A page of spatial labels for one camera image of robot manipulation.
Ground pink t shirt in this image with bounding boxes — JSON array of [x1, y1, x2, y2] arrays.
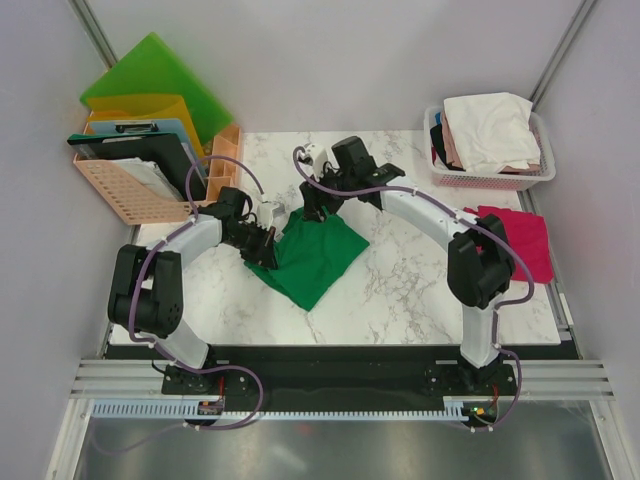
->
[[441, 116, 541, 174]]

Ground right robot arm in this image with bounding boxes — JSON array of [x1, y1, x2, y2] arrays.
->
[[293, 136, 515, 394]]

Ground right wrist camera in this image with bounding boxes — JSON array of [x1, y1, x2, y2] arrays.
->
[[298, 142, 333, 180]]

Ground green t shirt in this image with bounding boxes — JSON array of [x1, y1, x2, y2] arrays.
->
[[245, 208, 369, 312]]

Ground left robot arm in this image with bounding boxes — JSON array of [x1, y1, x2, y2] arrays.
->
[[107, 187, 284, 393]]

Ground red t shirt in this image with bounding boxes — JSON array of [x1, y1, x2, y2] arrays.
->
[[464, 205, 554, 284]]

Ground white laundry basket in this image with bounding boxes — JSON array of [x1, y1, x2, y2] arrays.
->
[[424, 104, 556, 191]]

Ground blue clipboard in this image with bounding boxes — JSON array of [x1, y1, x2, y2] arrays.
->
[[89, 118, 204, 160]]

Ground white cable duct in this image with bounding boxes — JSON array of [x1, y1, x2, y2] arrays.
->
[[91, 399, 469, 422]]

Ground white t shirt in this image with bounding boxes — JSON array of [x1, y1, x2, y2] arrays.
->
[[441, 92, 541, 169]]

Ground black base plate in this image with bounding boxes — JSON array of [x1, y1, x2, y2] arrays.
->
[[159, 343, 519, 401]]

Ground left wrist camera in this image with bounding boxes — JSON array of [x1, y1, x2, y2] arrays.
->
[[256, 201, 288, 231]]

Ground peach file organizer basket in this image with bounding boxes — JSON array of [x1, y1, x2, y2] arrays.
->
[[72, 109, 245, 227]]

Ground yellow plastic folder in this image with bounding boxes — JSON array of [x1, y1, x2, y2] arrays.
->
[[87, 94, 199, 139]]

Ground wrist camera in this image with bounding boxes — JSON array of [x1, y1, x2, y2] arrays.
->
[[298, 142, 333, 180], [256, 201, 288, 231]]

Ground black t shirt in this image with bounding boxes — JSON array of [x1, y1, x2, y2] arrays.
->
[[430, 124, 446, 162]]

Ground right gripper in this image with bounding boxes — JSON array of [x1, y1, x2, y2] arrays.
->
[[300, 162, 356, 224]]

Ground green plastic folder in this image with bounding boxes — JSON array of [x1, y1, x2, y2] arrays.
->
[[80, 33, 233, 142]]

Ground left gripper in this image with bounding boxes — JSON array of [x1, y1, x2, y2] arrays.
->
[[225, 221, 277, 271]]

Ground black binder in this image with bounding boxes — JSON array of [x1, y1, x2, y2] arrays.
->
[[67, 133, 193, 200]]

